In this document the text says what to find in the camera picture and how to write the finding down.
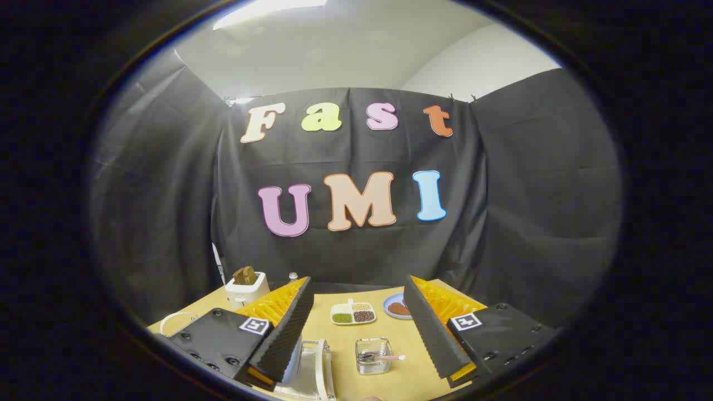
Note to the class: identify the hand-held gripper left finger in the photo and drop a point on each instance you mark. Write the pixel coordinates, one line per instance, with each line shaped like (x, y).
(281, 340)

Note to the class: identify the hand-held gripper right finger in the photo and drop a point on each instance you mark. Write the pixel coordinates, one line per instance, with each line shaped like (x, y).
(431, 334)

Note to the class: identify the white plate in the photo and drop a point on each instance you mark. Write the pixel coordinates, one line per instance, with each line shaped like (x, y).
(295, 362)

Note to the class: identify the white dish rack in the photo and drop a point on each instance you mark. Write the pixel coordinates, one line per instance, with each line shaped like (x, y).
(322, 367)

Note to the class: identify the blue dish with brown powder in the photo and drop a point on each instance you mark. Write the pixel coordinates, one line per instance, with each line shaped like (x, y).
(393, 307)

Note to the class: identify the white toaster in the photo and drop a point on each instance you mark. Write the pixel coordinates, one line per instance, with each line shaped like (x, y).
(245, 292)

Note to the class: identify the brown bread slice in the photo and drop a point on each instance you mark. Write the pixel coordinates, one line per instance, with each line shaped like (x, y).
(244, 275)

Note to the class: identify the white divided seed tray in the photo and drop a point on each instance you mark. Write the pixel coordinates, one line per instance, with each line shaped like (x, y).
(353, 313)

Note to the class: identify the black backdrop cloth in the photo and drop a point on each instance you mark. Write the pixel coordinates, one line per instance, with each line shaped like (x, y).
(529, 211)

